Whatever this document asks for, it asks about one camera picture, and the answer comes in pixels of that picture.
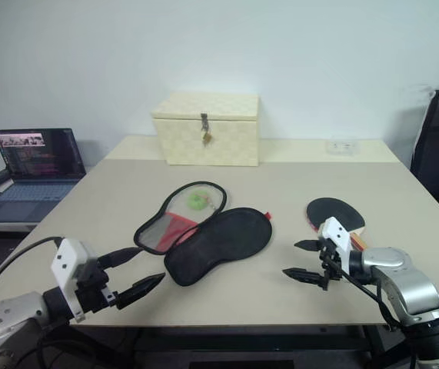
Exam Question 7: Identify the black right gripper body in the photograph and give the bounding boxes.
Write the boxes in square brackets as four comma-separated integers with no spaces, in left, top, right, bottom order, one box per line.
[317,238,344,293]

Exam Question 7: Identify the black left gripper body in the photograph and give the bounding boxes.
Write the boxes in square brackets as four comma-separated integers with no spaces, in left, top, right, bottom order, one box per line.
[74,258,120,314]

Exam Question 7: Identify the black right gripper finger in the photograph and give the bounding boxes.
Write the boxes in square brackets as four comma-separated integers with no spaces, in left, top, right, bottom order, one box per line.
[281,268,326,288]
[294,238,322,253]

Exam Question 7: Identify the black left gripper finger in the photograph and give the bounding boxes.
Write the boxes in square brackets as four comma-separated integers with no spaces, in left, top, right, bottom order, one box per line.
[116,272,167,311]
[98,247,144,271]

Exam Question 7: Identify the black rubber table tennis paddle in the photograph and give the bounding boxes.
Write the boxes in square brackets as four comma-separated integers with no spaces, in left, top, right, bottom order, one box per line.
[304,197,368,251]

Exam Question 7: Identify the black zippered paddle case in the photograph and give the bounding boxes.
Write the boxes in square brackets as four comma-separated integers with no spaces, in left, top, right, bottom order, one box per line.
[133,181,274,288]

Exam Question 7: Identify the clear plastic small box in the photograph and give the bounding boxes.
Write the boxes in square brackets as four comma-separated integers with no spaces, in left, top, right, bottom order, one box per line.
[325,138,359,157]

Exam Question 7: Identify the open blue laptop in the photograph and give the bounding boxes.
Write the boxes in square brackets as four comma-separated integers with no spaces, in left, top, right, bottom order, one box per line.
[0,127,88,224]

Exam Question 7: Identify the cream woven storage box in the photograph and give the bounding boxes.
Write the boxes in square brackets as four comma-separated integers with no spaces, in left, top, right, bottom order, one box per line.
[150,91,262,168]

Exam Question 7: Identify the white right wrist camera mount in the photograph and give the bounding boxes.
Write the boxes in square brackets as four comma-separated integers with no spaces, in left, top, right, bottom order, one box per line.
[316,216,355,267]

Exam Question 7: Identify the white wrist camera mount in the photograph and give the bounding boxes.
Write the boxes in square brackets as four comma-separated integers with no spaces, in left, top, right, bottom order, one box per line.
[316,216,355,267]
[51,238,99,322]

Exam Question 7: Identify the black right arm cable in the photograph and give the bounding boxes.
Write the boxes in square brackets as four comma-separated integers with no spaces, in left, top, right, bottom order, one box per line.
[331,260,401,332]

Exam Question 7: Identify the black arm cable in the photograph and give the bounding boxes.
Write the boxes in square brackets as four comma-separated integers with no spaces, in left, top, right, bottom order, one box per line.
[0,236,61,308]
[331,260,401,332]

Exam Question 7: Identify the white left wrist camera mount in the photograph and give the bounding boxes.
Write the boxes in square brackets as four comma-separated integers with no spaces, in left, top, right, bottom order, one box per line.
[51,238,99,322]

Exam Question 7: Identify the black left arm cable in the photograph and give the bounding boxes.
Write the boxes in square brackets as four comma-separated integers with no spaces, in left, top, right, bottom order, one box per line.
[0,236,61,308]

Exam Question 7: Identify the black table frame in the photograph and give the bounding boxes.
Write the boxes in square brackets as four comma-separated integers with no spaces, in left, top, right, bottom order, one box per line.
[133,325,395,369]

